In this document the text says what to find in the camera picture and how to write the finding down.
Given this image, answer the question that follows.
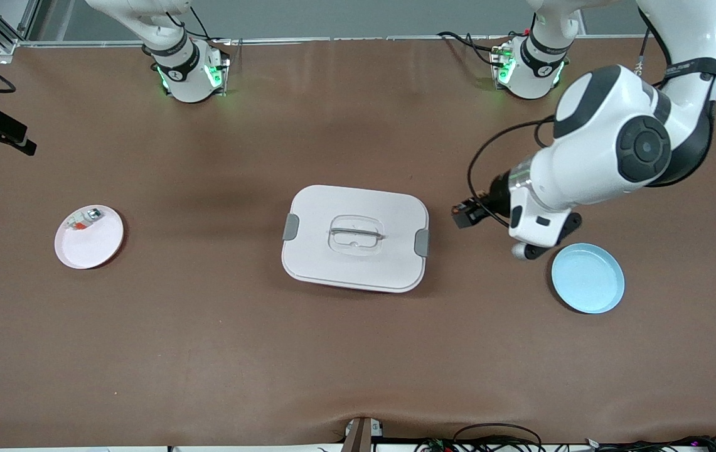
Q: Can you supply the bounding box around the light blue round plate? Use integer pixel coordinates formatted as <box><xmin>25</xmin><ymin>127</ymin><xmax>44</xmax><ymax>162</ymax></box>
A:
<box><xmin>551</xmin><ymin>243</ymin><xmax>626</xmax><ymax>315</ymax></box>

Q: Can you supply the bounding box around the brown camera mount post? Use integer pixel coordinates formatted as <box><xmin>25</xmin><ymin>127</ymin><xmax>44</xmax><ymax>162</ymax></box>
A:
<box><xmin>342</xmin><ymin>416</ymin><xmax>385</xmax><ymax>452</ymax></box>

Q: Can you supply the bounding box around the tangle of black cables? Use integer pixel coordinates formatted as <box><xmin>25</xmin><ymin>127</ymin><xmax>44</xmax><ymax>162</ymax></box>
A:
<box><xmin>584</xmin><ymin>435</ymin><xmax>716</xmax><ymax>452</ymax></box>

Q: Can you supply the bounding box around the white lidded storage box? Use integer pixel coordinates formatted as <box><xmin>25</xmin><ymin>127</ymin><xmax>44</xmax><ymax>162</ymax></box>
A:
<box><xmin>281</xmin><ymin>185</ymin><xmax>430</xmax><ymax>294</ymax></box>

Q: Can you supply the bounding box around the black looped cable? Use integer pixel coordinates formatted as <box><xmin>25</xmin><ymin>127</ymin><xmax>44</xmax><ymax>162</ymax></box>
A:
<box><xmin>414</xmin><ymin>423</ymin><xmax>543</xmax><ymax>452</ymax></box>

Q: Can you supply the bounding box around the small silver and red component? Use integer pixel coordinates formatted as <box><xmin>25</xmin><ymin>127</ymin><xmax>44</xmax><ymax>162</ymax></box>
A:
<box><xmin>66</xmin><ymin>209</ymin><xmax>103</xmax><ymax>231</ymax></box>

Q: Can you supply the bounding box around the black arm base cable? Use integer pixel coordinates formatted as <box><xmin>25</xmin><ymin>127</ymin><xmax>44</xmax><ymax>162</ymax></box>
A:
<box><xmin>437</xmin><ymin>31</ymin><xmax>512</xmax><ymax>67</ymax></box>
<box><xmin>166</xmin><ymin>6</ymin><xmax>233</xmax><ymax>48</ymax></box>

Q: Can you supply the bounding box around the pink round plate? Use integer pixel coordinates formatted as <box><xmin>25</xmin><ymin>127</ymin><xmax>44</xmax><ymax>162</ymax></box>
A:
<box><xmin>55</xmin><ymin>205</ymin><xmax>125</xmax><ymax>269</ymax></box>

